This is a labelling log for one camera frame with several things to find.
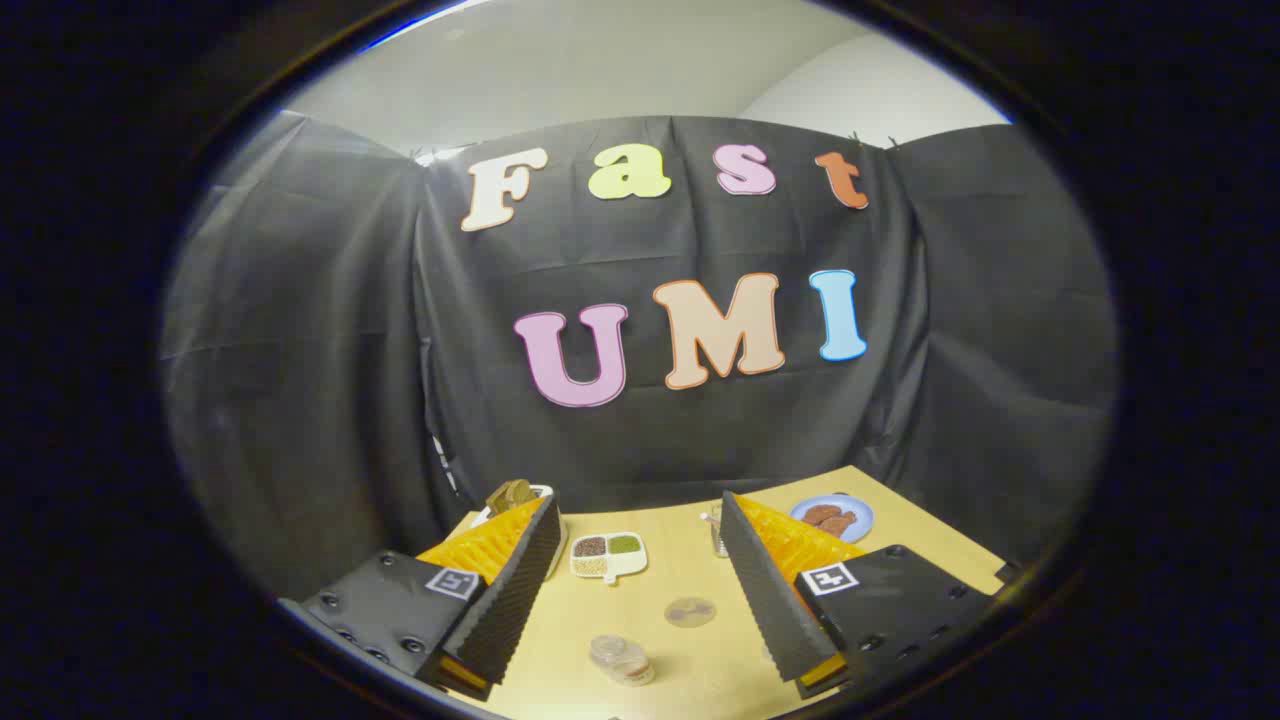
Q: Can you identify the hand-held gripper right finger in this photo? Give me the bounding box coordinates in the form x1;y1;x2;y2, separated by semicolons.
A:
720;490;1001;701

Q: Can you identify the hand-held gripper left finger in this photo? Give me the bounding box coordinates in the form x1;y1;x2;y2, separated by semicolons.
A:
280;495;563;701

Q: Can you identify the clear plastic juice bottle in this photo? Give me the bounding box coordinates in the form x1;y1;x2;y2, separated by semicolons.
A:
588;634;657;687

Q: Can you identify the wooden table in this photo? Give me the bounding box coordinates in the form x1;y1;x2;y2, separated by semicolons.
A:
445;465;1006;720

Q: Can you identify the white toaster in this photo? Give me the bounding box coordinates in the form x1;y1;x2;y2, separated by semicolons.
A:
468;484;569;579

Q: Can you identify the white divided dish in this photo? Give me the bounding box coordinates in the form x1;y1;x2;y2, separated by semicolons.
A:
570;532;648;585

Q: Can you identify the light blue plate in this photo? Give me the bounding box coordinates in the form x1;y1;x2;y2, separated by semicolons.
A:
790;493;875;544

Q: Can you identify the black backdrop cloth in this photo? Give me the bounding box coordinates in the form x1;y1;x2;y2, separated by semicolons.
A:
160;110;1119;601

